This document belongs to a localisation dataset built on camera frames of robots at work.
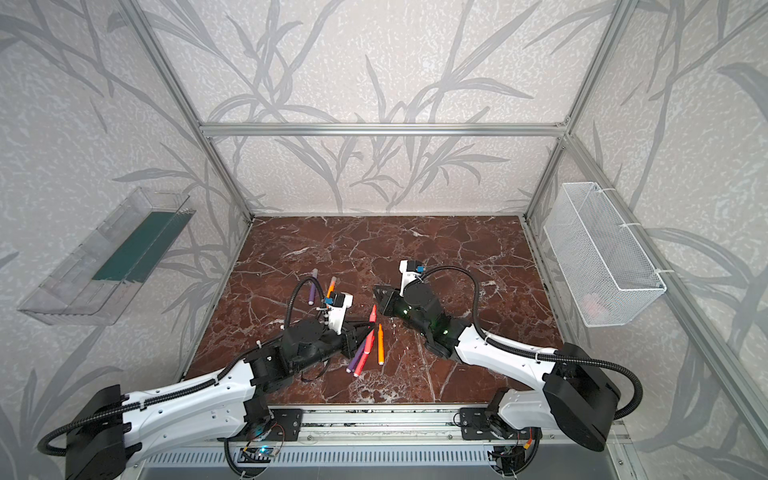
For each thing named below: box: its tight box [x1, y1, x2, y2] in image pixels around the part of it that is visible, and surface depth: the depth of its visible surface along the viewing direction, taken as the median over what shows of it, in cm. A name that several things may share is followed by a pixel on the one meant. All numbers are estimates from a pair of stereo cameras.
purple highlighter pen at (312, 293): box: [308, 268, 318, 306], surface depth 100 cm
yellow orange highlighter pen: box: [377, 323, 385, 366], surface depth 86 cm
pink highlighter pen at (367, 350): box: [353, 329, 375, 377], surface depth 84 cm
